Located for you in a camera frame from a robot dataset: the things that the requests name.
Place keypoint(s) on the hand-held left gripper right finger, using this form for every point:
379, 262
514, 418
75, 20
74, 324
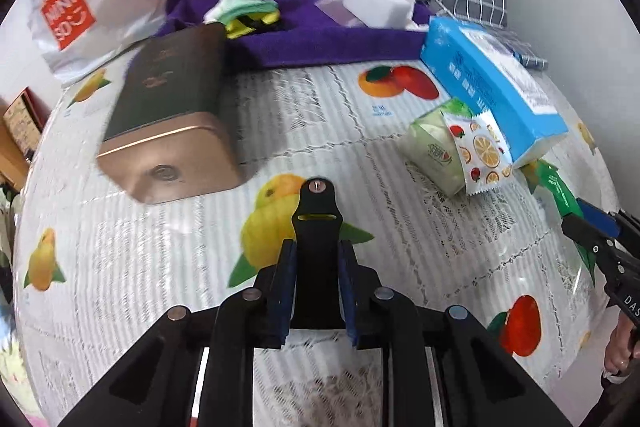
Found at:
347, 294

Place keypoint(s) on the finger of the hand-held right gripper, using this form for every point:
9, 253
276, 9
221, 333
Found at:
592, 249
597, 218

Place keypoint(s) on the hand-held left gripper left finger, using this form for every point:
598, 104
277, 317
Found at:
285, 294

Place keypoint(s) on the green packet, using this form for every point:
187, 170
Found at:
555, 187

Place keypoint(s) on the purple towel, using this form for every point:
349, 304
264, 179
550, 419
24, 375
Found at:
300, 44

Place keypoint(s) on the person's right hand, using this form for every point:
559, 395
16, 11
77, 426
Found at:
620, 347

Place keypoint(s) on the fruit printed tablecloth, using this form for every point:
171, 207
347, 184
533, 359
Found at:
175, 257

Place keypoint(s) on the fruit printed wipe packet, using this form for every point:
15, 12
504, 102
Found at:
480, 152

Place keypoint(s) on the fruit print snack packet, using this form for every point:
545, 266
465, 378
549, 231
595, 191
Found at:
430, 147

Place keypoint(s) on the blue tissue box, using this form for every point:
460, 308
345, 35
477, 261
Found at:
480, 72

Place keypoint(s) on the dark tin with gold lid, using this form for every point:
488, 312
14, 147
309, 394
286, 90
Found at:
165, 77

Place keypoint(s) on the yellow and black cloth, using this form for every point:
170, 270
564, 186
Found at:
245, 26

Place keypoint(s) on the wooden furniture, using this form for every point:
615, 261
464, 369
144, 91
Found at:
11, 162

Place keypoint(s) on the brown patterned box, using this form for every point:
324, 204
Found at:
22, 119

